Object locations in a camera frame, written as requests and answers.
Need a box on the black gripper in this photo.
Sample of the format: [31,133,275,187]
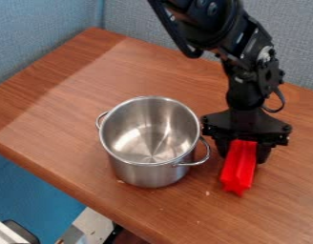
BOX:
[201,109,293,164]

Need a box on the red plastic block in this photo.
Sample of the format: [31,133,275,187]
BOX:
[221,139,258,196]

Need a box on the stainless steel pot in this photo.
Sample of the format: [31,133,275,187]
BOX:
[96,96,212,189]

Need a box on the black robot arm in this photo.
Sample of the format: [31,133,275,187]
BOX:
[148,0,293,164]

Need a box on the black and white object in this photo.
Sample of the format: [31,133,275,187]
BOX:
[0,219,41,244]

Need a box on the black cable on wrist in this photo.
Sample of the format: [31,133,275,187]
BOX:
[262,88,287,113]

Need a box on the white table leg frame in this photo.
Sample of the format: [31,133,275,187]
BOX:
[55,208,114,244]

